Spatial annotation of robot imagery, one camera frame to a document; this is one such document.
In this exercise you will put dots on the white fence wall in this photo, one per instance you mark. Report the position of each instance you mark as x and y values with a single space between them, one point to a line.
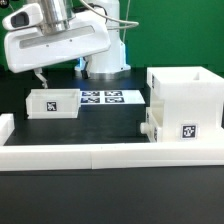
6 127
103 156

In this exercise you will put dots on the fiducial marker sheet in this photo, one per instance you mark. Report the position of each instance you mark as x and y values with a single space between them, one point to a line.
111 97

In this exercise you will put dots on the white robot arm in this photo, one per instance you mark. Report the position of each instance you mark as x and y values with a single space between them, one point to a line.
112 60

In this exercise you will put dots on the white front drawer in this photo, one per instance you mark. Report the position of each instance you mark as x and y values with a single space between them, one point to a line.
150 126

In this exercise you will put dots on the white drawer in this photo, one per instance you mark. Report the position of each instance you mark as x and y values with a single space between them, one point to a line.
150 126
53 103

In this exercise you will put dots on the white drawer cabinet box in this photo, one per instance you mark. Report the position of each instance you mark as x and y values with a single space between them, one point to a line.
187 103

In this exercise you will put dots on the white left fence wall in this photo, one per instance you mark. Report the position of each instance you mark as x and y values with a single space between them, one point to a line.
6 127

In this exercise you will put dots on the white front fence wall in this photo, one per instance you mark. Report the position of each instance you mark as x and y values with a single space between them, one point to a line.
103 156

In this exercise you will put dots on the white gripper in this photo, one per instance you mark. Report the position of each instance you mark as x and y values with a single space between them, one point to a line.
44 34

